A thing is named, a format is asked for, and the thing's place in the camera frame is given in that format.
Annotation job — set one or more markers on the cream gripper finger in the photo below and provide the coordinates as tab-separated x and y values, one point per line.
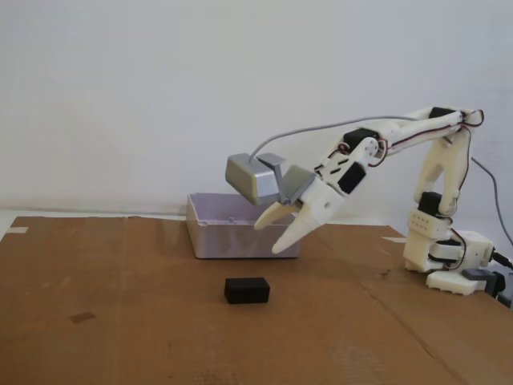
296	232
272	216

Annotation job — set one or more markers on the cream gripper body black servo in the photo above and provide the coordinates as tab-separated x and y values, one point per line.
321	204

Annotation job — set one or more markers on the black rectangular block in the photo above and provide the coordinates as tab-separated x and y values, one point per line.
246	290

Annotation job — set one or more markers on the cream robot arm with base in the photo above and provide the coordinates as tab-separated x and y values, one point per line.
441	168

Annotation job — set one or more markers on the pale plastic open box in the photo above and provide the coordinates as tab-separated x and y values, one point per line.
240	244

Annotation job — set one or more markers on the grey webcam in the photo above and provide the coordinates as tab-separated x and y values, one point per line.
248	180

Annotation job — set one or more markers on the white tape strip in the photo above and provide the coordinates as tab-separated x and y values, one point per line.
394	240
18	230

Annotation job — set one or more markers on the brown cardboard sheet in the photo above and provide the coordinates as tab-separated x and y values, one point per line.
160	321

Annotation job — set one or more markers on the grey table clamp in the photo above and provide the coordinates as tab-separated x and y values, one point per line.
477	275

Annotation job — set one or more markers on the grey webcam mount bracket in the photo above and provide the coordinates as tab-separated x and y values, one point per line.
294	180

